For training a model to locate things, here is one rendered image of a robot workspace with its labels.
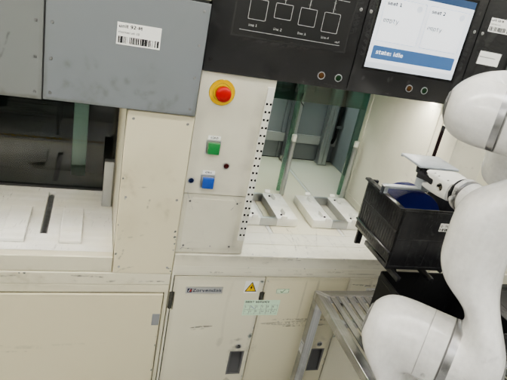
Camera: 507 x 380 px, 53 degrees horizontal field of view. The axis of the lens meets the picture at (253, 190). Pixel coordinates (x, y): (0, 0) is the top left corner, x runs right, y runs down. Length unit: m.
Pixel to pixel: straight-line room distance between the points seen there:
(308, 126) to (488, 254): 1.69
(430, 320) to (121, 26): 0.90
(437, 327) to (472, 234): 0.17
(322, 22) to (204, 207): 0.58
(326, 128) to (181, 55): 1.25
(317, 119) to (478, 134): 1.67
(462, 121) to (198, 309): 1.06
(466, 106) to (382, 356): 0.42
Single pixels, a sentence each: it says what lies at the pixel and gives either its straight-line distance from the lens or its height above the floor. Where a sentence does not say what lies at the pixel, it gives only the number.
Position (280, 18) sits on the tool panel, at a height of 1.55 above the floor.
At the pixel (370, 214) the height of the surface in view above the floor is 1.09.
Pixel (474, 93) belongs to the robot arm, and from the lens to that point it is 0.82.
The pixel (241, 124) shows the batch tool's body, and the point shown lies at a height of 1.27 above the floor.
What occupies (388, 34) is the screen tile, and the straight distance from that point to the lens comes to 1.45.
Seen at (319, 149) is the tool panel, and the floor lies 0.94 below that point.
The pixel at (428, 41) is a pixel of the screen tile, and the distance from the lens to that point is 1.51.
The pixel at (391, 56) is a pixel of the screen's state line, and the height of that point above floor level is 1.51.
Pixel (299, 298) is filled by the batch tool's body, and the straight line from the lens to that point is 1.70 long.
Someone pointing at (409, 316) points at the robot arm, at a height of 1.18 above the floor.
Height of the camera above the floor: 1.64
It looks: 23 degrees down
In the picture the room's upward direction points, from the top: 12 degrees clockwise
